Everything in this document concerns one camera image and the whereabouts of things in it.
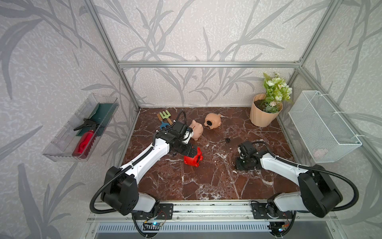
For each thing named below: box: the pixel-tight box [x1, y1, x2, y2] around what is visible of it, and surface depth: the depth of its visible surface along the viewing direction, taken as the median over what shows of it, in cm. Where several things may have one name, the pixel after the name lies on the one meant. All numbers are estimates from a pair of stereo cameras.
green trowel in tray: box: [75, 103, 114, 137], surface depth 68 cm
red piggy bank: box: [183, 146, 203, 168], surface depth 86 cm
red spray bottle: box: [71, 120, 97, 159], surface depth 60 cm
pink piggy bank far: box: [189, 119, 204, 141], surface depth 100 cm
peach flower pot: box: [249, 93, 284, 128], surface depth 101 cm
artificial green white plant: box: [260, 72, 293, 114], surface depth 96 cm
